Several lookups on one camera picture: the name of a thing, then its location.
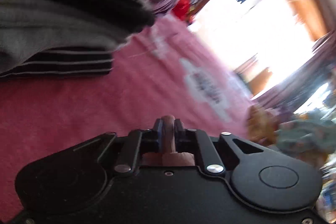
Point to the red garment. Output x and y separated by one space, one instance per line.
181 9

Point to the pink sweatshirt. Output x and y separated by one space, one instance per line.
169 155

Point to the teal printed pajama garment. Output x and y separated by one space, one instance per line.
305 135

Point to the folded dark clothes stack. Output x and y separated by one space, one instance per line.
64 37

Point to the small yellow brown garment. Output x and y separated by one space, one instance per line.
262 125

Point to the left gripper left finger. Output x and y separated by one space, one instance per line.
137 143

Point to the pink floral bed blanket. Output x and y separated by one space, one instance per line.
168 69

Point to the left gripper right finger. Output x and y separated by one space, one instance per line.
198 143

